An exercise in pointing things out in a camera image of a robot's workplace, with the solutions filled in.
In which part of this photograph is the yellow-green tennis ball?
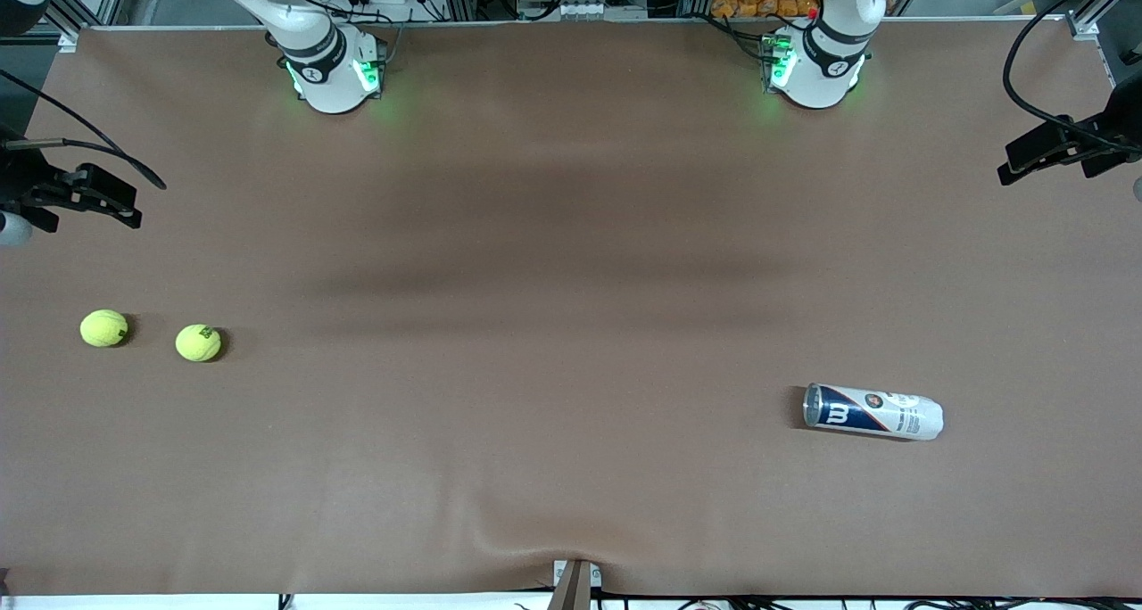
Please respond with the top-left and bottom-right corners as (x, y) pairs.
(176, 324), (222, 363)
(80, 309), (128, 349)

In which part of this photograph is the white blue tennis ball can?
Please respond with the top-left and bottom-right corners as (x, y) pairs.
(803, 383), (945, 441)

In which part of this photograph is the large table cover mat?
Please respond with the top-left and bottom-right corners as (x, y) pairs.
(0, 21), (1142, 598)

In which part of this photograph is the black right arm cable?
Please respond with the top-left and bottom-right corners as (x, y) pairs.
(0, 70), (168, 190)

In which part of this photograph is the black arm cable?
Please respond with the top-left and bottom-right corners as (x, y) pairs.
(0, 70), (168, 190)
(1003, 0), (1142, 156)

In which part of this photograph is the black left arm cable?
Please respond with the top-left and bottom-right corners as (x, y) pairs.
(1003, 0), (1142, 156)

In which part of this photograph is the aluminium frame profile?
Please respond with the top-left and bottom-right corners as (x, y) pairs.
(49, 0), (135, 54)
(1066, 0), (1125, 40)

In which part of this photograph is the metal table edge bracket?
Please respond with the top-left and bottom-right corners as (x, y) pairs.
(552, 559), (604, 610)

